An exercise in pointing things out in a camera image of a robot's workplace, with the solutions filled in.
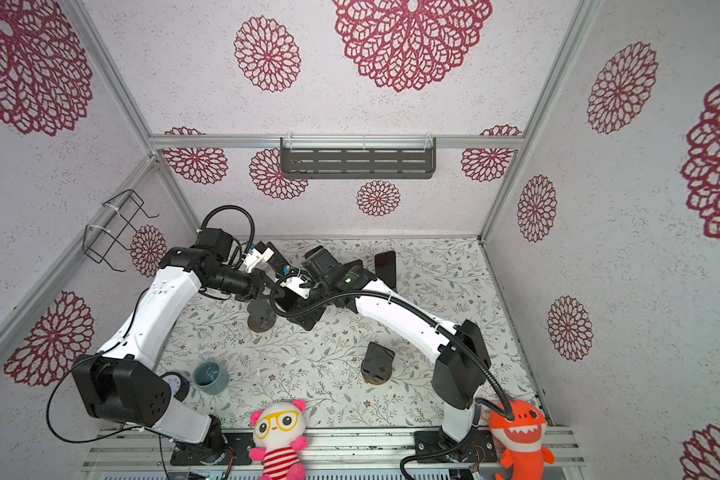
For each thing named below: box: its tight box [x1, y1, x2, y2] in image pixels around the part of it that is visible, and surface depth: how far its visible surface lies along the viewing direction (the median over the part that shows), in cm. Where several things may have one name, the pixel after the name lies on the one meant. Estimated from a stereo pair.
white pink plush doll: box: [249, 400, 309, 480], surface depth 71 cm
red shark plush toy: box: [489, 400, 555, 480], surface depth 70 cm
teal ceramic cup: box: [193, 361, 229, 395], surface depth 82 cm
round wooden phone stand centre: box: [361, 366, 393, 385], surface depth 86 cm
